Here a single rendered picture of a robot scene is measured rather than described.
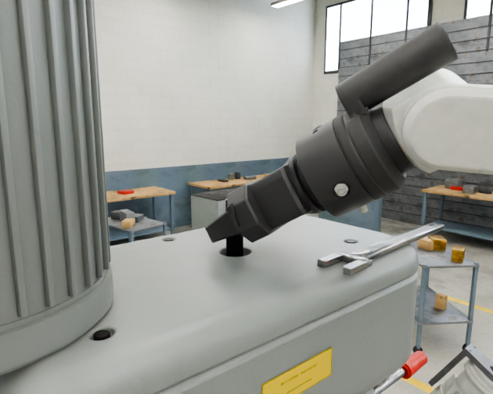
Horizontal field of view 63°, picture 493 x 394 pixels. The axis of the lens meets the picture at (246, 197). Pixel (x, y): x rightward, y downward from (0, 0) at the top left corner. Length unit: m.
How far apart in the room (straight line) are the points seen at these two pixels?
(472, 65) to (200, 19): 4.95
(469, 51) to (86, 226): 8.24
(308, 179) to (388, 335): 0.22
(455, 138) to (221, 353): 0.24
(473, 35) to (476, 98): 8.12
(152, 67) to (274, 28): 3.14
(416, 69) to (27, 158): 0.29
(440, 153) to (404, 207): 8.60
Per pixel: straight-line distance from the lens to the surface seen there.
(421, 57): 0.37
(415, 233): 0.56
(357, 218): 6.60
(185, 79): 8.05
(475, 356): 0.72
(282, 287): 0.37
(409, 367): 0.63
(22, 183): 0.27
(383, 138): 0.37
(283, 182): 0.38
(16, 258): 0.27
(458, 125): 0.34
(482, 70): 8.30
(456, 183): 7.87
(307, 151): 0.38
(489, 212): 8.28
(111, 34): 7.52
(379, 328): 0.48
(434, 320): 4.10
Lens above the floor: 2.04
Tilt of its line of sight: 10 degrees down
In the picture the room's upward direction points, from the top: straight up
